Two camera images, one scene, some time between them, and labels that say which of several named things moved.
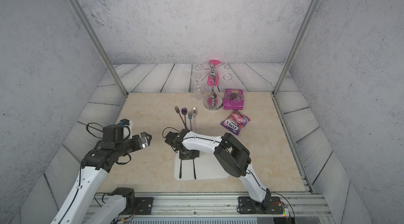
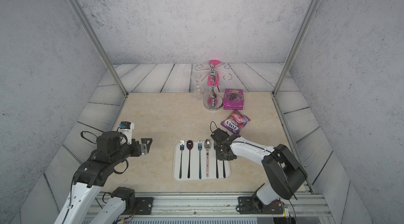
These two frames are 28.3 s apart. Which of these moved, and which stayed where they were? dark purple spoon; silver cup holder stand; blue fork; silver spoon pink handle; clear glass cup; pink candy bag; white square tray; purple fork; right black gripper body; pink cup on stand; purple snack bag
Moved: blue fork; purple fork; silver spoon pink handle; dark purple spoon; right black gripper body
Stayed: pink candy bag; purple snack bag; clear glass cup; white square tray; pink cup on stand; silver cup holder stand
